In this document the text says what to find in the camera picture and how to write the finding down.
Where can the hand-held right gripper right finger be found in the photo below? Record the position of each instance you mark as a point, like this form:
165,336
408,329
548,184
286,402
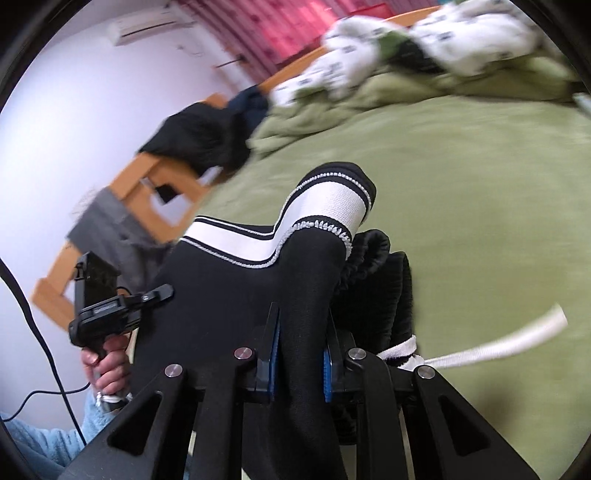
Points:
328,378

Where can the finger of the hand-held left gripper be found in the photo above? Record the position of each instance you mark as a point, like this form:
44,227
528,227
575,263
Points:
154,294

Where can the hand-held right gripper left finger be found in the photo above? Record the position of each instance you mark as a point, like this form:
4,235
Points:
275,364

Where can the black pants with white stripe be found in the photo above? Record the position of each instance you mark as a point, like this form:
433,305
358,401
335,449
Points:
240,314

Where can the person's left forearm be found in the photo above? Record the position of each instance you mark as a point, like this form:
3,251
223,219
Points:
46,443

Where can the person's left hand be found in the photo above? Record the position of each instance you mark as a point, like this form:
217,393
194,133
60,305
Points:
113,369

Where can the grey cloth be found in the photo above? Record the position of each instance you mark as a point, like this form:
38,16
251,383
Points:
106,226

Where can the dark clothes pile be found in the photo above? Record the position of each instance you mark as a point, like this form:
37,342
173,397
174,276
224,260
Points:
203,134

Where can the green bed blanket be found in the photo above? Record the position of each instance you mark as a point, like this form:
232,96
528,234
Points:
461,184

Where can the white air conditioner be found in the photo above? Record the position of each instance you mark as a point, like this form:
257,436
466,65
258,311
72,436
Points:
147,23

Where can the pink curtain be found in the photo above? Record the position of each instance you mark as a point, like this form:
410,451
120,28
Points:
286,32

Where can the white printed quilt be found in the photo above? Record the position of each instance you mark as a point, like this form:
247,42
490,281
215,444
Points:
351,55

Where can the wooden bed end frame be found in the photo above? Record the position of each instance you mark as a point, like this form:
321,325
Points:
138,184

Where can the wooden bed side rail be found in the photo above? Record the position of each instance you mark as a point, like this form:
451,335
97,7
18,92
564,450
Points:
314,60

